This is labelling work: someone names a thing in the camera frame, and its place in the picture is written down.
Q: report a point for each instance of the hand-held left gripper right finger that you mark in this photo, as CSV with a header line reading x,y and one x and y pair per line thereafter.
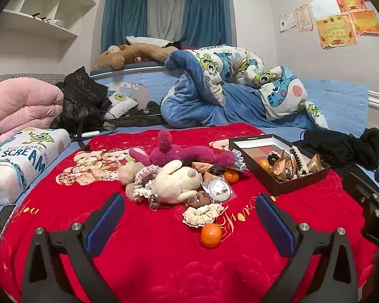
x,y
274,224

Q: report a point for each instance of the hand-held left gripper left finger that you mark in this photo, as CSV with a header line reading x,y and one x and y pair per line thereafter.
x,y
105,224

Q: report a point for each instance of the black cardboard box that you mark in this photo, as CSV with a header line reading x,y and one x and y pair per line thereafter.
x,y
281,187

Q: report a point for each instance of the orange mandarin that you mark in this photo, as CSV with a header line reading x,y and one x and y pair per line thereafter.
x,y
263,165
211,236
231,177

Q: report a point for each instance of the brown and white scrunchie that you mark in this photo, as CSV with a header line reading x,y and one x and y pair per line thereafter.
x,y
273,156

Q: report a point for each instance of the black clothing pile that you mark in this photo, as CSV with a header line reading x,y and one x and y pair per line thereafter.
x,y
344,146

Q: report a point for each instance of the tan fluffy pompom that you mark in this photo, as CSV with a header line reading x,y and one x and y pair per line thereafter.
x,y
128,172

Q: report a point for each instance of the pink and white scrunchie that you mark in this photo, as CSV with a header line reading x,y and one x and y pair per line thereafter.
x,y
142,173

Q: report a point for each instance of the round badge in clear wrap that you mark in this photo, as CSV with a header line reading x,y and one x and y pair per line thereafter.
x,y
219,189

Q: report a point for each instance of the red printed blanket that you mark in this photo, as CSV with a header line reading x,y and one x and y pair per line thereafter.
x,y
161,258

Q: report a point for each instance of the blue and white scrunchie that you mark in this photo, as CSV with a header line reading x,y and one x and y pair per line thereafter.
x,y
239,159

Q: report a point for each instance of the dark foil wrapper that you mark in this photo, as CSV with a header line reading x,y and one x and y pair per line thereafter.
x,y
219,169

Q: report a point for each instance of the brown bear face charm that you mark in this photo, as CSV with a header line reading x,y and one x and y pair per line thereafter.
x,y
199,200

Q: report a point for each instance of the cream plush toy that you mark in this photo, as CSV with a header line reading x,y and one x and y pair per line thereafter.
x,y
173,180

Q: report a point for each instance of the cream white scrunchie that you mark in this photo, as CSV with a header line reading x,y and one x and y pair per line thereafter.
x,y
192,217

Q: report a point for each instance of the white slim wand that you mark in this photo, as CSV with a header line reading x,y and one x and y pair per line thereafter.
x,y
88,134

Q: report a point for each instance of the blue bed sheet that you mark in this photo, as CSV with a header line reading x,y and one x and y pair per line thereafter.
x,y
334,94

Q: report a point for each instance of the pink plush bear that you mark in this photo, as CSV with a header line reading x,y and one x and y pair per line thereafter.
x,y
177,154

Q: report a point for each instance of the smartphone in white case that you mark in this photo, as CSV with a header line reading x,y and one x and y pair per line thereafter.
x,y
1,222

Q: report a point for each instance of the white cartoon print pillow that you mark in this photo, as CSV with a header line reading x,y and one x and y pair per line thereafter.
x,y
25,157

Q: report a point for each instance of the dark clothes heap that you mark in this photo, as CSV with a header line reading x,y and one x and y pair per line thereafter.
x,y
139,120

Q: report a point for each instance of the small cartoon print cushion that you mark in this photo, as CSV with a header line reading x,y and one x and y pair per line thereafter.
x,y
120,99

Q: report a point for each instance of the blue cartoon print comforter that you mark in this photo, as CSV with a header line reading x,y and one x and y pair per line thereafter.
x,y
208,110

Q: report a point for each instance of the black plastic bag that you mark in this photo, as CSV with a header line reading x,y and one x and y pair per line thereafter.
x,y
82,94

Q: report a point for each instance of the blue padded headboard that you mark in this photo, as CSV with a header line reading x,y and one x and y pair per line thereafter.
x,y
151,82

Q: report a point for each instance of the pink quilt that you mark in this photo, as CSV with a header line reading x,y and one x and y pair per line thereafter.
x,y
19,101

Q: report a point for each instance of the grey checked cushion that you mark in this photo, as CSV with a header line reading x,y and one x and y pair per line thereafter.
x,y
34,77

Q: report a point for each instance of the brown plush dog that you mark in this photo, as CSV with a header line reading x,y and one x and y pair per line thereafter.
x,y
139,52

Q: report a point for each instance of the white plush toy on ledge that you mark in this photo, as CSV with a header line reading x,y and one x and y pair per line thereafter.
x,y
145,39

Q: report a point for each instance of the blue curtain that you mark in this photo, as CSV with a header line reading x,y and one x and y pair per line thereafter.
x,y
123,19
208,15

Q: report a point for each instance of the grey curtain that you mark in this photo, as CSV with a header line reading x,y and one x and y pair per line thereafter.
x,y
165,12

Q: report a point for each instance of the large orange wall certificate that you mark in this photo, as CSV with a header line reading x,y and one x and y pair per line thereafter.
x,y
336,31

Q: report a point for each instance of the small orange wall certificate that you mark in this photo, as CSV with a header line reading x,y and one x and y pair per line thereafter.
x,y
366,22

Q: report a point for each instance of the pale pink wall certificate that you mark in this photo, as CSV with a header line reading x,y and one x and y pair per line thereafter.
x,y
304,17

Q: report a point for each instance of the small white wall certificate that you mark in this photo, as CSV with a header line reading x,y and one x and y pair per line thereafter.
x,y
287,22

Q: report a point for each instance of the large white wall certificate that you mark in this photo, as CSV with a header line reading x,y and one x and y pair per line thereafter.
x,y
323,6

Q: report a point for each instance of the white wall shelf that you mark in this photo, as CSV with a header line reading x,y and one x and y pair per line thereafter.
x,y
50,30

